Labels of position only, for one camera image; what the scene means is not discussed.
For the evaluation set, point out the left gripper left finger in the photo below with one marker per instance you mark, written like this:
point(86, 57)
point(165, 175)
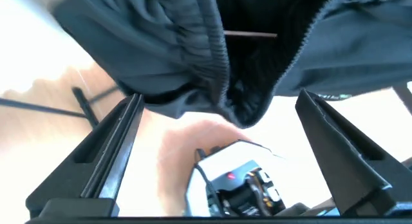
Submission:
point(61, 192)

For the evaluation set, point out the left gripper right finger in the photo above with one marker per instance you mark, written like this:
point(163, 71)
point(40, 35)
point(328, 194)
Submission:
point(347, 172)

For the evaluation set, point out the pink clothes hanger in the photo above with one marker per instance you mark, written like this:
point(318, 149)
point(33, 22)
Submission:
point(251, 34)

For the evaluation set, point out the black shorts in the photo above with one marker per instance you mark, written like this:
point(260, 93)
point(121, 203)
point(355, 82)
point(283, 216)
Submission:
point(145, 40)

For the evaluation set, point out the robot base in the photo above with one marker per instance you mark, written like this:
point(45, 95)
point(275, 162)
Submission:
point(238, 192)

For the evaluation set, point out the black clothes rack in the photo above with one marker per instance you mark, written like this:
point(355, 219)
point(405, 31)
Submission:
point(84, 105)

